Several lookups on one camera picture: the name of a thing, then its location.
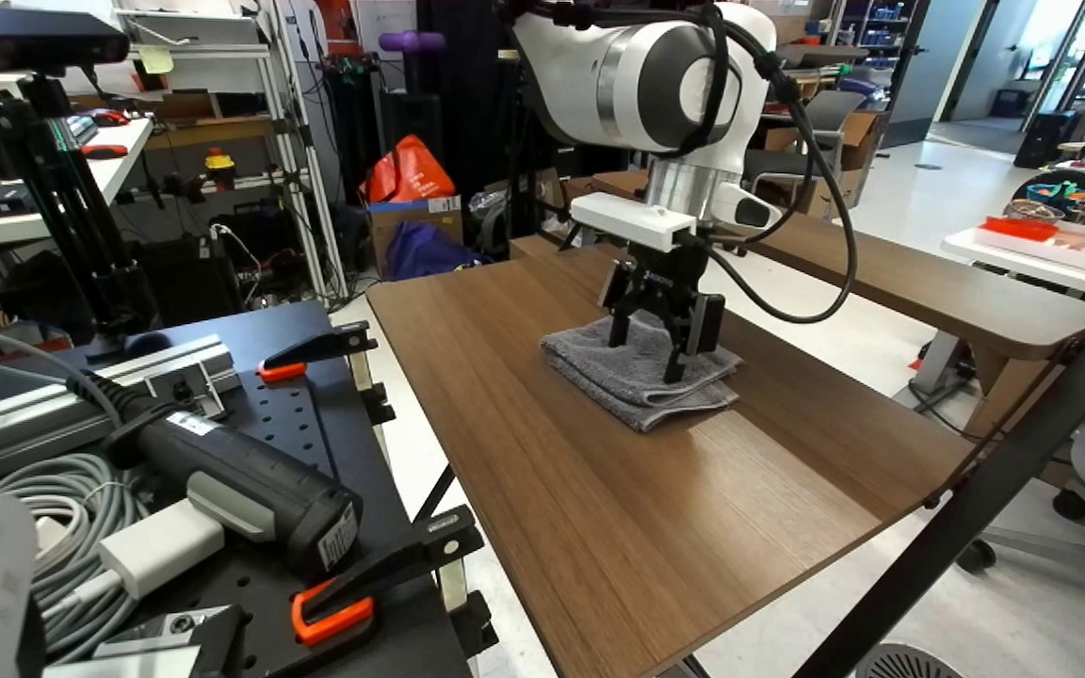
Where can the black camera tripod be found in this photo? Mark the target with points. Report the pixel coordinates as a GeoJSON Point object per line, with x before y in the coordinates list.
{"type": "Point", "coordinates": [44, 151]}

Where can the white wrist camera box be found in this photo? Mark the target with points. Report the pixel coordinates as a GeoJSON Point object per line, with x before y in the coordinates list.
{"type": "Point", "coordinates": [632, 220]}

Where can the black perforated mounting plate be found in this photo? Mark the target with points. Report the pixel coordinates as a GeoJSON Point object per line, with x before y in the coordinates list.
{"type": "Point", "coordinates": [403, 640]}

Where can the grey towel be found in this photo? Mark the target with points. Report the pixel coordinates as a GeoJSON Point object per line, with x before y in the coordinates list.
{"type": "Point", "coordinates": [626, 382]}

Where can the near black orange clamp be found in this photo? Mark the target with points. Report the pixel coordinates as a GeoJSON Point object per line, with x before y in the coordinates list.
{"type": "Point", "coordinates": [350, 599]}

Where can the wooden bench shelf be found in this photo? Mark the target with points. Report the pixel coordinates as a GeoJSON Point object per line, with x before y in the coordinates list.
{"type": "Point", "coordinates": [1014, 332]}

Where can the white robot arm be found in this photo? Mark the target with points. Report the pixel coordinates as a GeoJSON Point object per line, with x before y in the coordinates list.
{"type": "Point", "coordinates": [687, 87]}

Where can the black orange clamp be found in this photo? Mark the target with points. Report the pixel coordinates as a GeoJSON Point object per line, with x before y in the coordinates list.
{"type": "Point", "coordinates": [350, 599]}
{"type": "Point", "coordinates": [335, 345]}

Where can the white cluttered table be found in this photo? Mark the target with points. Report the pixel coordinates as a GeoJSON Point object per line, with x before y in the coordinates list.
{"type": "Point", "coordinates": [1036, 249]}

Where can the orange bag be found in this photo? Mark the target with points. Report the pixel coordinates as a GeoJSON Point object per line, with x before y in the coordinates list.
{"type": "Point", "coordinates": [408, 174]}

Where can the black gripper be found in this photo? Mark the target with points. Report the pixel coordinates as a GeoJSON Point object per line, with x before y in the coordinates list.
{"type": "Point", "coordinates": [663, 284]}

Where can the black handheld device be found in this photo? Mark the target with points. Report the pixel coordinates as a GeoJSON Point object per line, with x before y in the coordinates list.
{"type": "Point", "coordinates": [237, 479]}

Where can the far black orange clamp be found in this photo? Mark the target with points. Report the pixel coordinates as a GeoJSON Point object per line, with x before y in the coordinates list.
{"type": "Point", "coordinates": [335, 345]}

